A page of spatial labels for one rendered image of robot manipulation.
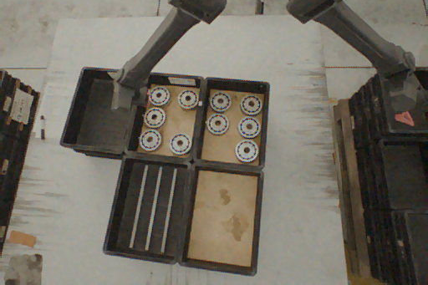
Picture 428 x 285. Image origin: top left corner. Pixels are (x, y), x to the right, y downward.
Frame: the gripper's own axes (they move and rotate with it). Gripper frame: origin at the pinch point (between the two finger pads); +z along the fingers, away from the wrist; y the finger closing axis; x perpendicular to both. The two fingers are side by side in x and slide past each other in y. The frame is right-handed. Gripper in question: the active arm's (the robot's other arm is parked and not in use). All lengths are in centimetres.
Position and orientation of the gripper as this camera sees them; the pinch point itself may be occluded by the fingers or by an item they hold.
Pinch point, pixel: (140, 103)
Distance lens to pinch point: 111.3
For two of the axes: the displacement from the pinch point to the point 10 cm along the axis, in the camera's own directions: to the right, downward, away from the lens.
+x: 1.2, -9.6, 2.6
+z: 0.6, 2.7, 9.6
